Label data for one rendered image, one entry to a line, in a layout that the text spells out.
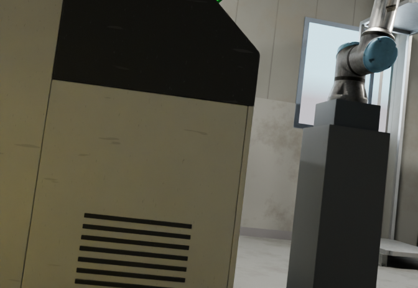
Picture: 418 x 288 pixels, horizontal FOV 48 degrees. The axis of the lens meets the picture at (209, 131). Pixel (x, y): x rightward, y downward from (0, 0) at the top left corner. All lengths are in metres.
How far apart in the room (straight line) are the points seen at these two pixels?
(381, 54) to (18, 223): 1.27
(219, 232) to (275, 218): 3.17
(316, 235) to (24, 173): 0.98
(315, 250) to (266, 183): 2.78
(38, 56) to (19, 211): 0.43
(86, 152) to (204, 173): 0.34
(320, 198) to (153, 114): 0.69
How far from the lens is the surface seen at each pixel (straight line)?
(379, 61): 1.73
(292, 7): 4.78
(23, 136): 1.38
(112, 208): 1.35
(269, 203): 4.49
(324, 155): 1.71
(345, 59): 1.84
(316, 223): 1.72
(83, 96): 1.36
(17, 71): 1.41
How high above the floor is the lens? 0.60
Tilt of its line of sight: 4 degrees up
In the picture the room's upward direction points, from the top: 7 degrees clockwise
